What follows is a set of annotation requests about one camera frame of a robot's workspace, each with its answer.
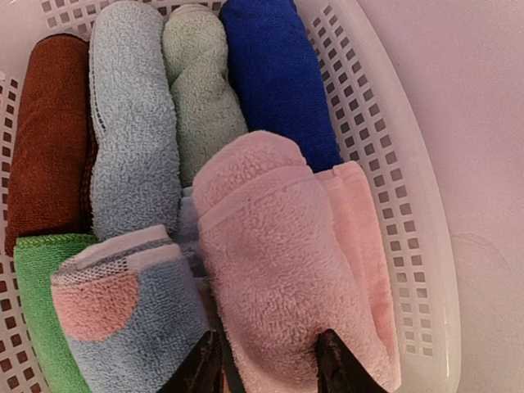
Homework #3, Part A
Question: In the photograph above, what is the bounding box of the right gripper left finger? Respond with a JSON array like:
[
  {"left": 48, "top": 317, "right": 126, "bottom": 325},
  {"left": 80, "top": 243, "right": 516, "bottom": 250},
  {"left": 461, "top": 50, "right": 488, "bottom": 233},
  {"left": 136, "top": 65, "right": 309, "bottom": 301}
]
[{"left": 158, "top": 330, "right": 224, "bottom": 393}]

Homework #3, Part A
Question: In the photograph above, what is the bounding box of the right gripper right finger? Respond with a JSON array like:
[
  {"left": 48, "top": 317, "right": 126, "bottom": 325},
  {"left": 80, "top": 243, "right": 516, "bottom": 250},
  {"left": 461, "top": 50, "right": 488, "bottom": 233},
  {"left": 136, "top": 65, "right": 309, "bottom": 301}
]
[{"left": 315, "top": 329, "right": 386, "bottom": 393}]

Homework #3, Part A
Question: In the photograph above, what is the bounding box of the blue polka dot towel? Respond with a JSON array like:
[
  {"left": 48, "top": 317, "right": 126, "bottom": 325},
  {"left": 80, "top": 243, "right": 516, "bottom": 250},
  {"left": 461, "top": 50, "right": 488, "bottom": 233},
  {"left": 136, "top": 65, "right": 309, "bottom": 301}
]
[{"left": 51, "top": 225, "right": 210, "bottom": 392}]

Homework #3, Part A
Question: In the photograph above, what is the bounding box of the pink towel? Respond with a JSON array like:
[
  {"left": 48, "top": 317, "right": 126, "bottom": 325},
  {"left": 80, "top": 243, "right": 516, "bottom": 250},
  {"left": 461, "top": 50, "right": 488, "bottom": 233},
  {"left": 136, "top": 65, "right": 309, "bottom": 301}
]
[{"left": 192, "top": 131, "right": 401, "bottom": 392}]

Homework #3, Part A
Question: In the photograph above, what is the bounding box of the light blue rolled towel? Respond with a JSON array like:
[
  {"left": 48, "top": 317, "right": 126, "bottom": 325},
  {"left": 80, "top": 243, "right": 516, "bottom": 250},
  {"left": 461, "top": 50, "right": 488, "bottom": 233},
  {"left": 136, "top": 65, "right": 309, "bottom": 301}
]
[{"left": 89, "top": 1, "right": 182, "bottom": 241}]

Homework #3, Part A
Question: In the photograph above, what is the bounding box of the white plastic basket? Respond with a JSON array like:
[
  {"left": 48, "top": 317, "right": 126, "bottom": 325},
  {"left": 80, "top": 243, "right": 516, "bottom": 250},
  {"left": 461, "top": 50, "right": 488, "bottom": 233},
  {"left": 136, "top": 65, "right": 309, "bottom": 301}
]
[{"left": 1, "top": 1, "right": 461, "bottom": 392}]

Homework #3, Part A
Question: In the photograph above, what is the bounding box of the dark blue rolled towel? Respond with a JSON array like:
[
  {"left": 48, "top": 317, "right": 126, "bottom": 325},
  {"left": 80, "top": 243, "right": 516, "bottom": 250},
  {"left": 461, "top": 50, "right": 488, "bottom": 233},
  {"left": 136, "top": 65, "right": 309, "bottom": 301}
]
[{"left": 219, "top": 1, "right": 341, "bottom": 172}]

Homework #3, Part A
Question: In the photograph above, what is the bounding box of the pale green rolled towel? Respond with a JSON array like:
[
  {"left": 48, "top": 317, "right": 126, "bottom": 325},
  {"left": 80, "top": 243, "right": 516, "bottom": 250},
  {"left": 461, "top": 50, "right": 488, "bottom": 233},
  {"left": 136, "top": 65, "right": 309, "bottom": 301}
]
[{"left": 162, "top": 4, "right": 247, "bottom": 187}]

